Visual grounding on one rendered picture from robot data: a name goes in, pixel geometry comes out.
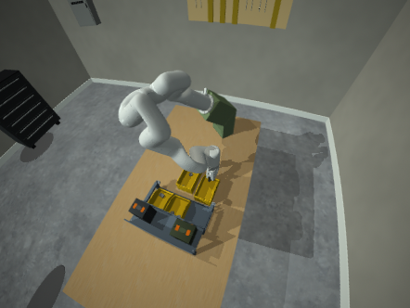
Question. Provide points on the dark green case with orange latches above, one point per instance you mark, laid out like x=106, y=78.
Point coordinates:
x=183, y=231

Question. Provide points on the dark grey case with handle slot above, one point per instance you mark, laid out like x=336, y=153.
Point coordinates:
x=143, y=210

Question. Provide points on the yellow bin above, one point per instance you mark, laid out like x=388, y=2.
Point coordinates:
x=189, y=182
x=158, y=201
x=178, y=205
x=206, y=190

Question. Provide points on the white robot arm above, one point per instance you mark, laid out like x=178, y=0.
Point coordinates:
x=168, y=86

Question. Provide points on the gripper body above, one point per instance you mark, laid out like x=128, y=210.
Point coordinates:
x=212, y=174

